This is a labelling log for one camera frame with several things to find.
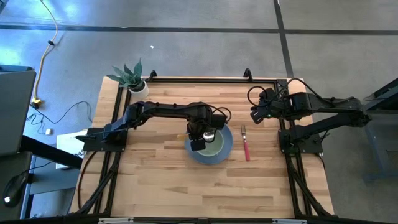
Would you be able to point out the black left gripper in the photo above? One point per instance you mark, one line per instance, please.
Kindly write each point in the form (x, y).
(199, 129)

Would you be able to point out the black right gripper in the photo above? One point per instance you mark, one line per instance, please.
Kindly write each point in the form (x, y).
(275, 105)

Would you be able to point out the pale green bowl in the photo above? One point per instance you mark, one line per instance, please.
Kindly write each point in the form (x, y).
(216, 147)

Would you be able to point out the blue round plate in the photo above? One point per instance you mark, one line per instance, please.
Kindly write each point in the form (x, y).
(225, 146)

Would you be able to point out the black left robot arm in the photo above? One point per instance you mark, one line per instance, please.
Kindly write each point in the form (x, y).
(168, 109)

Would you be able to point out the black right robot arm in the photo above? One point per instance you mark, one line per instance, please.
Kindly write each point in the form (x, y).
(335, 107)

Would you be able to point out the white plant pot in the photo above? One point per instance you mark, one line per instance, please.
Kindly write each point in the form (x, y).
(141, 92)

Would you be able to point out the green potted plant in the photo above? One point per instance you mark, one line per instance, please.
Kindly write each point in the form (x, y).
(130, 77)

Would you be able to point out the white paper sheet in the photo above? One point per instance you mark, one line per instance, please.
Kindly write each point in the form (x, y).
(66, 143)

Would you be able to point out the small white power adapter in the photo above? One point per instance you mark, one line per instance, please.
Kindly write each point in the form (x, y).
(48, 131)

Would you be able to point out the black desk bar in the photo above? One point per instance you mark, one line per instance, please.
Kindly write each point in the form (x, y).
(46, 151)

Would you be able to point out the grey desk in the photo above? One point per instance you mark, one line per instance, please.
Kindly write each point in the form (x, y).
(49, 180)

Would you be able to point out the grey computer monitor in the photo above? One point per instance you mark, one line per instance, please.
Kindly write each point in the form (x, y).
(15, 109)

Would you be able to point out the black computer mouse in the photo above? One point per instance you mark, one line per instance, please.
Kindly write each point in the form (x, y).
(14, 189)

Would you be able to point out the black aluminium table frame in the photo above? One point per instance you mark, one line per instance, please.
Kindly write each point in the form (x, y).
(217, 80)

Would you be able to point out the white bracket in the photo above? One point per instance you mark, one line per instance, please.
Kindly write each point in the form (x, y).
(289, 221)
(115, 220)

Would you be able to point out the grey metal table frame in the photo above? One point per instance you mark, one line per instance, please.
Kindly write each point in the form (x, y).
(385, 93)

